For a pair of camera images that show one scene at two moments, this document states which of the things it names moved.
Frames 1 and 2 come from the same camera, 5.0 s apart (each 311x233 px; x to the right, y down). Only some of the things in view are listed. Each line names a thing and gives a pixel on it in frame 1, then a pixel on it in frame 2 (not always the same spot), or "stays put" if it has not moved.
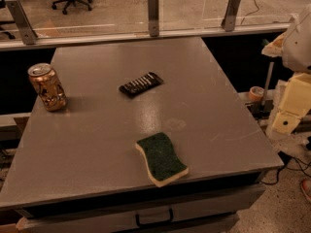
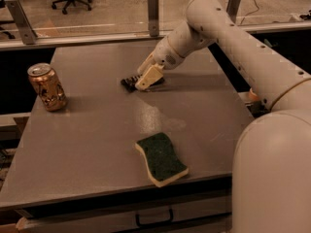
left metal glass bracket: [22, 22] stays put
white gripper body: [298, 46] → [163, 56]
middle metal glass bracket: [154, 14] stays put
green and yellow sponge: [163, 163] stays put
